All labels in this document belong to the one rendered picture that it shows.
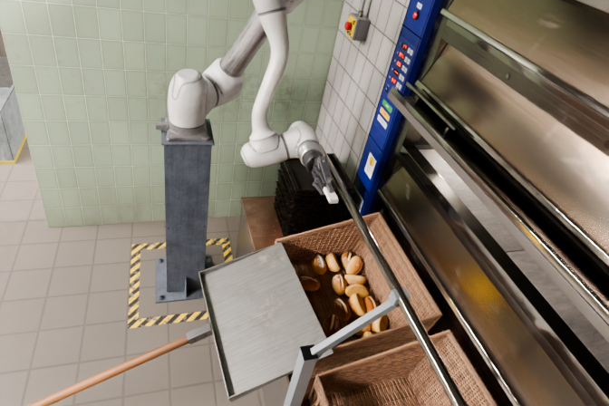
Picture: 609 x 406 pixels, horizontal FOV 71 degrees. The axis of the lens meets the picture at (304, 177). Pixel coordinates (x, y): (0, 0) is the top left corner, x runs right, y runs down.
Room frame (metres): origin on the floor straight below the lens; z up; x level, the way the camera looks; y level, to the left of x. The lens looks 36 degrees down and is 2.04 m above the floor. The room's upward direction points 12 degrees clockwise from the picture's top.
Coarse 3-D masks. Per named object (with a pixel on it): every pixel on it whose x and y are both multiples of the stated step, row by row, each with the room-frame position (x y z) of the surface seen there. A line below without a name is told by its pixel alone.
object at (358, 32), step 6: (348, 18) 2.13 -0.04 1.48; (354, 18) 2.07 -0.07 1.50; (360, 18) 2.07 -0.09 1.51; (366, 18) 2.09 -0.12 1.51; (354, 24) 2.05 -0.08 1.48; (360, 24) 2.06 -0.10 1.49; (366, 24) 2.07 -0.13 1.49; (354, 30) 2.05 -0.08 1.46; (360, 30) 2.06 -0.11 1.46; (366, 30) 2.07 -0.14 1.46; (354, 36) 2.05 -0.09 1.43; (360, 36) 2.06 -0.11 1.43
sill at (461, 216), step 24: (432, 168) 1.44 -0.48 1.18; (432, 192) 1.32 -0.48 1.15; (456, 216) 1.18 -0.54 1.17; (480, 240) 1.07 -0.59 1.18; (504, 264) 0.98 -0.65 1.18; (528, 288) 0.90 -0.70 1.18; (528, 312) 0.83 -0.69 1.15; (552, 312) 0.83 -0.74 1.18; (552, 336) 0.76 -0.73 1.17; (576, 336) 0.76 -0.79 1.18; (576, 360) 0.69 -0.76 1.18; (600, 384) 0.63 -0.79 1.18
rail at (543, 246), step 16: (400, 96) 1.45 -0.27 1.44; (416, 112) 1.33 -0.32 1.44; (432, 128) 1.24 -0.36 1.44; (448, 144) 1.16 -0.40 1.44; (464, 160) 1.08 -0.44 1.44; (480, 176) 1.02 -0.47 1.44; (496, 192) 0.95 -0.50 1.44; (512, 208) 0.89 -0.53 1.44; (544, 240) 0.79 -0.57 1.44; (560, 272) 0.71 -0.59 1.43; (576, 288) 0.67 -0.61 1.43; (592, 304) 0.63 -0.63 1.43; (608, 320) 0.60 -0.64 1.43
